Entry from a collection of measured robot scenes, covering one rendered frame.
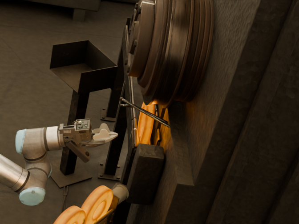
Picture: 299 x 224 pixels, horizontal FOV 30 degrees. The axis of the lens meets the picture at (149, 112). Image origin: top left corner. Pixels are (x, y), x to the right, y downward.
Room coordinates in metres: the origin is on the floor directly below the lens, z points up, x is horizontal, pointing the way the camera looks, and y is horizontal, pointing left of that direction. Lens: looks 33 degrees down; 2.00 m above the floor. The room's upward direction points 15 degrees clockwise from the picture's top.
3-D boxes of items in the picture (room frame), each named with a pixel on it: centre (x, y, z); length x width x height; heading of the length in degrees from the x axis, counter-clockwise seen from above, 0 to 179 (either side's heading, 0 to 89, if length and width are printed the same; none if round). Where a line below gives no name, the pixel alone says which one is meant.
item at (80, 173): (2.29, 0.36, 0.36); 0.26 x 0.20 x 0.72; 46
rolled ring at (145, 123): (1.82, 0.00, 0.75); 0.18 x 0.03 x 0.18; 11
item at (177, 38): (1.82, 0.01, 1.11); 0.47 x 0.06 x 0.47; 11
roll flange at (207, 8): (1.84, -0.07, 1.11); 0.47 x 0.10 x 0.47; 11
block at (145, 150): (1.60, -0.05, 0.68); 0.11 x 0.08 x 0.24; 101
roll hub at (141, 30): (1.80, 0.11, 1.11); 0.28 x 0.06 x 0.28; 11
